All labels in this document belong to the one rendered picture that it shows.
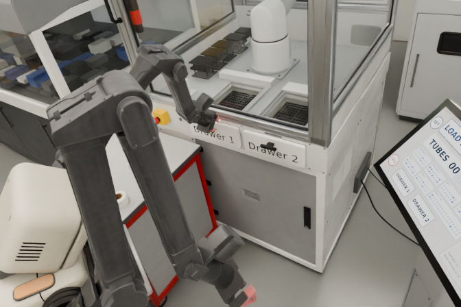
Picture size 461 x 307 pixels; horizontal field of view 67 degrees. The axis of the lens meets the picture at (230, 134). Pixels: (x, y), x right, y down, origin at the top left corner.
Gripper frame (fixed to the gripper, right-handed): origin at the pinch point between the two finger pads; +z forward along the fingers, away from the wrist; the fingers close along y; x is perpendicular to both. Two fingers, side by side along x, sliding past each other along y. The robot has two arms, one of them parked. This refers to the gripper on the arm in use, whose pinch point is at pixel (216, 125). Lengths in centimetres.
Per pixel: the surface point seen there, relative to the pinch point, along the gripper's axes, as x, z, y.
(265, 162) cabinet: -21.8, 15.8, -8.1
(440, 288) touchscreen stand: -98, 3, -27
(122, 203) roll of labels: 16, -22, -45
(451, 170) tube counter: -91, -19, 7
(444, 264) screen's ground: -96, -25, -17
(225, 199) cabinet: 7, 45, -36
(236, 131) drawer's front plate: -10.4, 1.0, 0.3
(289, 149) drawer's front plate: -36.3, 2.6, 0.2
